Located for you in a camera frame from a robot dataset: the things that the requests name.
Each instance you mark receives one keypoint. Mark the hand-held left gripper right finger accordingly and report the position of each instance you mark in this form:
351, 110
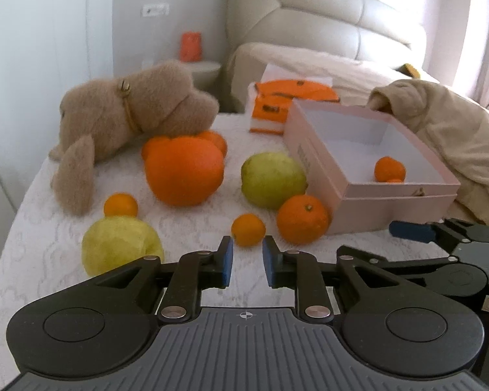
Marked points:
269, 261

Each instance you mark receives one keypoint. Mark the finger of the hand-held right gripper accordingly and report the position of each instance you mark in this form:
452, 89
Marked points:
408, 231
360, 253

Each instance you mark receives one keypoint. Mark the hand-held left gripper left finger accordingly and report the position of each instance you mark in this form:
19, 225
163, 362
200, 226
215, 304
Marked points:
227, 261

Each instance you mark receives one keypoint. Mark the small mandarin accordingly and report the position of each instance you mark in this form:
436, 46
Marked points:
394, 180
248, 230
389, 168
121, 205

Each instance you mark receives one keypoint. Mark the medium orange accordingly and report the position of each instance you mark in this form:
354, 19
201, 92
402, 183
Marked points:
303, 220

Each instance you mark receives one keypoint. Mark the yellow-green guava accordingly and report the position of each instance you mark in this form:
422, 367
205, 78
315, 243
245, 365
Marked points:
120, 244
273, 179

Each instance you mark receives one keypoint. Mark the pink cardboard box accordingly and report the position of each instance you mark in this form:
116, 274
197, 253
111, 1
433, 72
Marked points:
322, 159

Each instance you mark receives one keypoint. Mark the large orange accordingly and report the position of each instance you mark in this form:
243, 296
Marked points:
183, 171

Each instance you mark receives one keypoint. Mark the beige fleece robe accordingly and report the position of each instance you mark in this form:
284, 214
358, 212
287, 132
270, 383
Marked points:
452, 130

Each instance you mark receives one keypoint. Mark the orange and white gift box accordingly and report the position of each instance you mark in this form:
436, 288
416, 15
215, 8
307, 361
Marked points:
267, 118

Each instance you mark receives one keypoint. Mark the yellow item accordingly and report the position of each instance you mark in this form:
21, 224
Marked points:
411, 70

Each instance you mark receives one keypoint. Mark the cream bed duvet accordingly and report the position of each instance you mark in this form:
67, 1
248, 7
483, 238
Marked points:
350, 73

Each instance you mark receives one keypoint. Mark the beige plush dog toy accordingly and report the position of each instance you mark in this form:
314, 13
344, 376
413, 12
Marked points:
146, 97

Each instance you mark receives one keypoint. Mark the white lace bedspread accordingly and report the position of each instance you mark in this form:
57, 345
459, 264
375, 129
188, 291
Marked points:
45, 269

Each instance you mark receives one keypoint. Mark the white round nightstand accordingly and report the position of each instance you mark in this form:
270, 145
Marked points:
203, 73

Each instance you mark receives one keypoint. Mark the light curtain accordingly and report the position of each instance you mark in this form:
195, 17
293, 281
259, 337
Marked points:
483, 28

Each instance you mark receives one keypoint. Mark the orange cup on nightstand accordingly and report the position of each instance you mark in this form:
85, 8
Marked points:
191, 45

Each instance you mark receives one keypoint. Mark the beige padded headboard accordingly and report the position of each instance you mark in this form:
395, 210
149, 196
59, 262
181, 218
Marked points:
330, 12

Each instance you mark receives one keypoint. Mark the white wall socket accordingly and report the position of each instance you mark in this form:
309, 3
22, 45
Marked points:
155, 9

